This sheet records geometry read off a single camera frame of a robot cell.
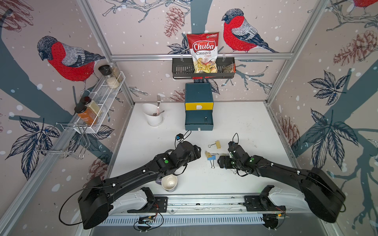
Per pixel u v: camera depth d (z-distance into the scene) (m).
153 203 0.67
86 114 0.63
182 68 0.95
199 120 0.97
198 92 0.98
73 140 0.69
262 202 0.66
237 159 0.68
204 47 0.81
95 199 0.39
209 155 0.88
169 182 0.80
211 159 0.89
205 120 1.00
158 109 1.03
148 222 0.71
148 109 1.03
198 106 0.93
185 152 0.58
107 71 0.78
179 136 0.71
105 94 0.92
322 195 0.41
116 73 0.86
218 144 0.96
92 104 0.67
